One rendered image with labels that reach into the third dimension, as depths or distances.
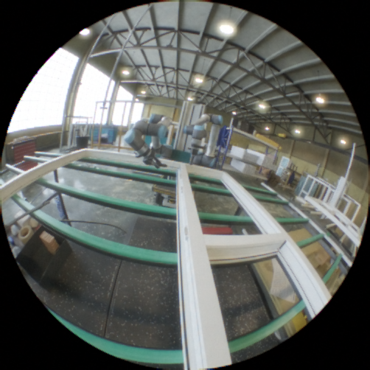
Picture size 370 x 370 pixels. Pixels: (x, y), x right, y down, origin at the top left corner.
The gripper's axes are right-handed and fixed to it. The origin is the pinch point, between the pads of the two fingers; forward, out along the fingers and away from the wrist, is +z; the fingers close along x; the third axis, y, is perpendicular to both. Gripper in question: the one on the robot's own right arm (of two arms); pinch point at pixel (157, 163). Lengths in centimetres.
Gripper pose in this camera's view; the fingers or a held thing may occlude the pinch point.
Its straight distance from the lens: 96.6
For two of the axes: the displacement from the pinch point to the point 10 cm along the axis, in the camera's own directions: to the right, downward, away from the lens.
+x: 0.9, -8.8, 4.6
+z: 4.2, 4.5, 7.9
